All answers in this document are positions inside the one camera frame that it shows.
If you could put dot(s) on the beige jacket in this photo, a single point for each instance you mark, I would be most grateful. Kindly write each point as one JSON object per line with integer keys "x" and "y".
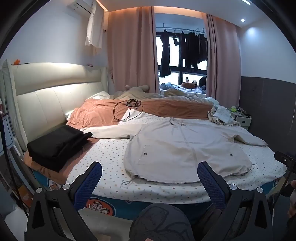
{"x": 180, "y": 148}

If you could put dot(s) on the white nightstand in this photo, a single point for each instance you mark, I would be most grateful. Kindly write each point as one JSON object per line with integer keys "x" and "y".
{"x": 242, "y": 121}

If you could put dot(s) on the cream padded headboard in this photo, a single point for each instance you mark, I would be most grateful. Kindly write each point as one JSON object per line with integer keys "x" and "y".
{"x": 57, "y": 99}

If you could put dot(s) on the pink curtain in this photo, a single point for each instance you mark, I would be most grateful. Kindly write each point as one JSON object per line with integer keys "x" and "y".
{"x": 222, "y": 64}
{"x": 129, "y": 58}

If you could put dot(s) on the beige plush toy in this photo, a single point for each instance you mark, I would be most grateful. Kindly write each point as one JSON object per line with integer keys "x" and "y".
{"x": 134, "y": 91}

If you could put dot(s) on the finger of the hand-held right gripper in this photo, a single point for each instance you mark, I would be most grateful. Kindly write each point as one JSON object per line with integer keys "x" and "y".
{"x": 281, "y": 157}

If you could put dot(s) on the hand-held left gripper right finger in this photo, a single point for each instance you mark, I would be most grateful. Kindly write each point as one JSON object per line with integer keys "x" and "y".
{"x": 209, "y": 183}

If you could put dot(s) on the blue plush toy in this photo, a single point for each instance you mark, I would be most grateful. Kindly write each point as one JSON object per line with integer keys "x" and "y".
{"x": 166, "y": 85}

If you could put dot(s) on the white pillow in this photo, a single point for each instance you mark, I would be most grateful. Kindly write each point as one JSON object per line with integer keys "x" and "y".
{"x": 99, "y": 95}

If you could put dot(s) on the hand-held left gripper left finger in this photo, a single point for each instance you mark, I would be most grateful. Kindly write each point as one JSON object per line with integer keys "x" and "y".
{"x": 89, "y": 183}

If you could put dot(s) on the ceiling strip light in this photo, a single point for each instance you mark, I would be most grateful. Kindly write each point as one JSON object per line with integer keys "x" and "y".
{"x": 245, "y": 1}

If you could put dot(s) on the metal clothes rail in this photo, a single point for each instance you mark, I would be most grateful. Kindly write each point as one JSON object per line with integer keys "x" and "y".
{"x": 175, "y": 29}

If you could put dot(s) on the cream blanket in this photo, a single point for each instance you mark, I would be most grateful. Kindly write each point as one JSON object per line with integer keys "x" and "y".
{"x": 182, "y": 93}

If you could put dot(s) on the small orange toy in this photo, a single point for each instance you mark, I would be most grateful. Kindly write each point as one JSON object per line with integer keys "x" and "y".
{"x": 17, "y": 62}

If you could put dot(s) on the white hanging shirt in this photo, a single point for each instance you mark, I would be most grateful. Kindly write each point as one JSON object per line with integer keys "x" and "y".
{"x": 93, "y": 30}

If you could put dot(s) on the person's right hand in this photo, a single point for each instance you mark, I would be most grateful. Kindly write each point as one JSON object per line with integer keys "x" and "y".
{"x": 293, "y": 204}

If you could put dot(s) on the small black electronic device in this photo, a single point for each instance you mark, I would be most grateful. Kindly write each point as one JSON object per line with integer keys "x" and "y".
{"x": 133, "y": 103}

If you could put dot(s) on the white floral bed sheet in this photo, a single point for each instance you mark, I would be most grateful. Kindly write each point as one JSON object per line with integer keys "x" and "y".
{"x": 108, "y": 157}

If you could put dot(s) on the brown plush toy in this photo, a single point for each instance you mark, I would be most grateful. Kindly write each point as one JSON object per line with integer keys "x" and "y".
{"x": 188, "y": 85}

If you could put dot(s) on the white air conditioner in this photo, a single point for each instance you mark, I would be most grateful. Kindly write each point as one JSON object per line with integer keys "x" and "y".
{"x": 79, "y": 5}

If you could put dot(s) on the orange duvet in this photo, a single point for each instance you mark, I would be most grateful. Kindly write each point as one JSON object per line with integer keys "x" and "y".
{"x": 97, "y": 111}

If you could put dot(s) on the dark hanging garments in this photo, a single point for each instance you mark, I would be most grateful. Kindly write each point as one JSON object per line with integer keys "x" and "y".
{"x": 192, "y": 51}

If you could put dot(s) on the dark plush toy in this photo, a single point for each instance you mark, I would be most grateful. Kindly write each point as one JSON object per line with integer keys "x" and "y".
{"x": 203, "y": 82}

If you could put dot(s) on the crumpled patterned cloth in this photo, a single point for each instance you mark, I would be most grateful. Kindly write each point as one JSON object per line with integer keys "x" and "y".
{"x": 222, "y": 114}

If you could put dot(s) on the black folded clothes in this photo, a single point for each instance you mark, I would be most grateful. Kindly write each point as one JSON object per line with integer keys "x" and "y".
{"x": 55, "y": 146}

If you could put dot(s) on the person's grey printed trouser leg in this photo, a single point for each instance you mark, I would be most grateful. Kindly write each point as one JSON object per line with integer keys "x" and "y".
{"x": 159, "y": 224}

